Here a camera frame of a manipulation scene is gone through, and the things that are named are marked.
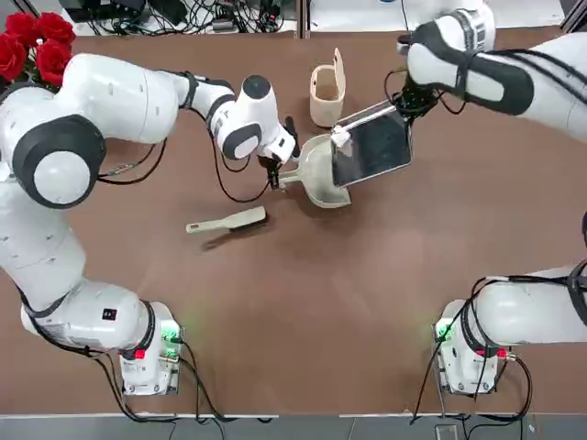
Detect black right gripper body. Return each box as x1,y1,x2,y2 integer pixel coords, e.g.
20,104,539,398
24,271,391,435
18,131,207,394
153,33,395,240
397,82,436,118

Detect beige plastic dustpan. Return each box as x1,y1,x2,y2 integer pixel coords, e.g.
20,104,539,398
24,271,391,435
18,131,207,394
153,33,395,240
279,134,353,210

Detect metal tray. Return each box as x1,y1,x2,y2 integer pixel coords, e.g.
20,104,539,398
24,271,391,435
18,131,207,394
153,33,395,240
329,99,414,188

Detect beige hand brush black bristles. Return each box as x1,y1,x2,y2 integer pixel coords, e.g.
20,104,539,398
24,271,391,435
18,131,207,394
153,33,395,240
185,205,270,236

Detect white desk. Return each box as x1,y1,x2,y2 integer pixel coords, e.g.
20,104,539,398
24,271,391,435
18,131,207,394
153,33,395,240
59,0,566,34

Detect red rose bouquet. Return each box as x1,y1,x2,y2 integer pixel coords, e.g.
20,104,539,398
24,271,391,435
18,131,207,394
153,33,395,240
0,11,77,91

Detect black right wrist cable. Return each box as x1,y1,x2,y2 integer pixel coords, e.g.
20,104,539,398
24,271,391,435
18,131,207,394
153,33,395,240
383,67,467,118

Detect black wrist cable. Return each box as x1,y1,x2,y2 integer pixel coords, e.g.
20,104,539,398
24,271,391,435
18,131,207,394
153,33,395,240
383,67,467,118
211,130,276,204

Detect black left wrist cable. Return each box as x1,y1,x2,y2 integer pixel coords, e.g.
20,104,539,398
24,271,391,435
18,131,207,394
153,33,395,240
211,130,276,204

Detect aluminium post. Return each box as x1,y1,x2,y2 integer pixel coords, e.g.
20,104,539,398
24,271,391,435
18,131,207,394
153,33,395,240
295,0,313,40

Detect tangled black desk cables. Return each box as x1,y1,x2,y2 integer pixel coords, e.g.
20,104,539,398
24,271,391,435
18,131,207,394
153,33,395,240
146,0,299,36

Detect black left arm base cable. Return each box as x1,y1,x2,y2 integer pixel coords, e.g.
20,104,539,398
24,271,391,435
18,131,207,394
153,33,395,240
86,338,279,424

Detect black arm base cable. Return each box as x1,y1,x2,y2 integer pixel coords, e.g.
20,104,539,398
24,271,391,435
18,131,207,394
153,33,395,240
86,338,279,424
410,274,536,424

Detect black right arm base cable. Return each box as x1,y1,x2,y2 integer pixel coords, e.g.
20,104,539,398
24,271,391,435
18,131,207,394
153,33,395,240
410,274,536,424

